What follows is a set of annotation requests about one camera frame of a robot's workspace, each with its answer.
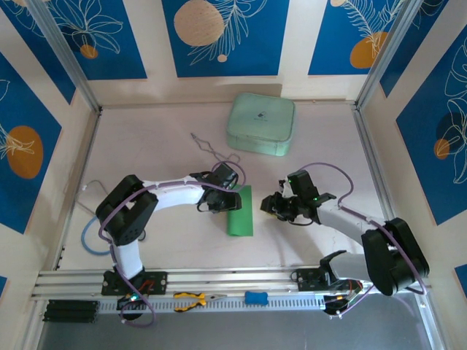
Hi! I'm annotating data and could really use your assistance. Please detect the aluminium corner post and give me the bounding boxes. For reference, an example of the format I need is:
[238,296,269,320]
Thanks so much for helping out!
[355,0,449,110]
[27,0,104,114]

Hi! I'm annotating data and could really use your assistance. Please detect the slotted grey cable duct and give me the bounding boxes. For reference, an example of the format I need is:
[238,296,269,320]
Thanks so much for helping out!
[98,293,329,315]

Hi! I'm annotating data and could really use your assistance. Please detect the blue bone shaped block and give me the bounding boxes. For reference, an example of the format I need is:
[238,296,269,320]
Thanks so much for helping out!
[244,290,269,306]

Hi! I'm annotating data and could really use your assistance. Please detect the mint green zip case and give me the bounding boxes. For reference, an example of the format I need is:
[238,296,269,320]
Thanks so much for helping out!
[225,92,296,158]

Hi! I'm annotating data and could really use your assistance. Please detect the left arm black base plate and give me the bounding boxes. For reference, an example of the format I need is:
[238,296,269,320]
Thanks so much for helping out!
[101,270,169,296]

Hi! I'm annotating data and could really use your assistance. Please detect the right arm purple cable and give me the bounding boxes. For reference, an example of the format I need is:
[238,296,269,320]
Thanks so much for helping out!
[301,163,428,320]

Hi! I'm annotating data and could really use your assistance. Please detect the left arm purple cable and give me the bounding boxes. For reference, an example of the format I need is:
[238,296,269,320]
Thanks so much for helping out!
[99,160,247,327]

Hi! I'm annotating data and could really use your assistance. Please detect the metal scissor tongs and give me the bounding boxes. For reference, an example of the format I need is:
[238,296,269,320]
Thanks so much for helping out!
[189,132,241,167]

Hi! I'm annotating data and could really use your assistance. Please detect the aluminium frame rail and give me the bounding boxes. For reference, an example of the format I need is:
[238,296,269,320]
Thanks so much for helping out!
[31,261,433,302]

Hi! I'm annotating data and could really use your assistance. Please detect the green paper sheet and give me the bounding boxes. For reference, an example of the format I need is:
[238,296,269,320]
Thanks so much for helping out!
[225,184,255,238]

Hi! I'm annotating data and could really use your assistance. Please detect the aluminium side rail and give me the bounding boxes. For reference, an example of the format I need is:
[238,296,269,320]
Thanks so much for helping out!
[353,105,408,263]
[54,107,103,271]

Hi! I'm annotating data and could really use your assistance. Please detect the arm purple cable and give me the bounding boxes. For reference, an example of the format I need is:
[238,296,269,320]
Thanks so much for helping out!
[99,160,247,327]
[301,163,428,320]

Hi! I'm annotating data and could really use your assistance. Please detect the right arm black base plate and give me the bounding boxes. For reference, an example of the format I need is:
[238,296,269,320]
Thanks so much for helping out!
[291,268,362,292]

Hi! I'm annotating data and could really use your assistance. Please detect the black stacked blocks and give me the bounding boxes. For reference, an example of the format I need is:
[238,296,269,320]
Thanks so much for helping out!
[42,299,100,324]

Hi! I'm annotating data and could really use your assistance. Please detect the black controller board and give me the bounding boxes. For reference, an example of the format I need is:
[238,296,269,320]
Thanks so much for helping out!
[323,291,363,318]
[116,293,149,313]

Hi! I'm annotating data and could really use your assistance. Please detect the yellow handled pliers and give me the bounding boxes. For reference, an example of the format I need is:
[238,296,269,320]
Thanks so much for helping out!
[173,291,228,313]

